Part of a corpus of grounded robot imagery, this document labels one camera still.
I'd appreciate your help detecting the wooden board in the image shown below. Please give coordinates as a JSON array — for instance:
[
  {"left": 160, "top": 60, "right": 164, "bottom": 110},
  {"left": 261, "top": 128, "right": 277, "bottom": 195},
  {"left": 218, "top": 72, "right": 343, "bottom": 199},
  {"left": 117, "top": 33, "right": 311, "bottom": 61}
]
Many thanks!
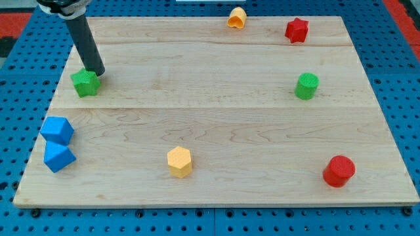
[{"left": 14, "top": 16, "right": 419, "bottom": 208}]

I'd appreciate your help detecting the yellow hexagon block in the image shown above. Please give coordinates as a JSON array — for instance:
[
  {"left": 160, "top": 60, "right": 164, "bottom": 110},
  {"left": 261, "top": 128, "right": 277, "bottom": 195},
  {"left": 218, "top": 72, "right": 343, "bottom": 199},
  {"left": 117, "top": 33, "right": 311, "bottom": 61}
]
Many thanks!
[{"left": 167, "top": 146, "right": 192, "bottom": 178}]

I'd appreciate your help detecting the green cylinder block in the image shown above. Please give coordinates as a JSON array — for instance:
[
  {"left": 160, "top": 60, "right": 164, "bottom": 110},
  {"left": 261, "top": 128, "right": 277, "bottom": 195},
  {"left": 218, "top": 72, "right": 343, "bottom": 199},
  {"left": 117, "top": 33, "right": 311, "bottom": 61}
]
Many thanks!
[{"left": 294, "top": 73, "right": 320, "bottom": 100}]

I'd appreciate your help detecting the red star block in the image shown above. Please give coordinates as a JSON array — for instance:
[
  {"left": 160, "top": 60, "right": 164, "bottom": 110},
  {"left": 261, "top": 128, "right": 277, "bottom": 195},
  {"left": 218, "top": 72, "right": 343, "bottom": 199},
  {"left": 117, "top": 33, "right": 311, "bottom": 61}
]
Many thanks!
[{"left": 285, "top": 17, "right": 309, "bottom": 43}]

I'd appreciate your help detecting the green star block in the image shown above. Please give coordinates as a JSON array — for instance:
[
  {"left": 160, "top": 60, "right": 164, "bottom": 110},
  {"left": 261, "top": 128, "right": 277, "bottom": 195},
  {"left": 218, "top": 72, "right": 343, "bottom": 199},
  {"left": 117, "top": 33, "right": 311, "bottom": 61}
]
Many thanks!
[{"left": 70, "top": 68, "right": 100, "bottom": 98}]

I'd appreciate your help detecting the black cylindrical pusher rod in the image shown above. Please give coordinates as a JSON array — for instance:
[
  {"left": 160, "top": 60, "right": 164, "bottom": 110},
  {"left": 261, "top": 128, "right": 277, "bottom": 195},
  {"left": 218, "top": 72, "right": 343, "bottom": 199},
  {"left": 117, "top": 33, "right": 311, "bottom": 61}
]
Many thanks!
[{"left": 65, "top": 14, "right": 105, "bottom": 76}]

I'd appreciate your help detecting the red cylinder block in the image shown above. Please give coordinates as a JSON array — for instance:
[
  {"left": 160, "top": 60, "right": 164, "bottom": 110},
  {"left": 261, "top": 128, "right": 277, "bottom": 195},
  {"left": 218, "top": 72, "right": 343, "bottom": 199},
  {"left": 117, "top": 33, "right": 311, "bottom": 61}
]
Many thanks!
[{"left": 322, "top": 155, "right": 356, "bottom": 187}]

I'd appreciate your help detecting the blue cube block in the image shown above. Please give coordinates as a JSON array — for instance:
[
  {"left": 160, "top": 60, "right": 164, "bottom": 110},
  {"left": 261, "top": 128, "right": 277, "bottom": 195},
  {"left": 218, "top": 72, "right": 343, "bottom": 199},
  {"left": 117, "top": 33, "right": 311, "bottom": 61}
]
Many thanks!
[{"left": 40, "top": 116, "right": 74, "bottom": 146}]

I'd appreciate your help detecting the blue triangular block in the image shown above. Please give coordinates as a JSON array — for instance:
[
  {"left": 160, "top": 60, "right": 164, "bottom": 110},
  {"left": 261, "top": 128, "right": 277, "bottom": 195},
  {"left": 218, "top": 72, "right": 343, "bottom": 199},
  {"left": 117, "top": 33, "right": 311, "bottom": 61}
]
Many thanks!
[{"left": 43, "top": 141, "right": 76, "bottom": 173}]

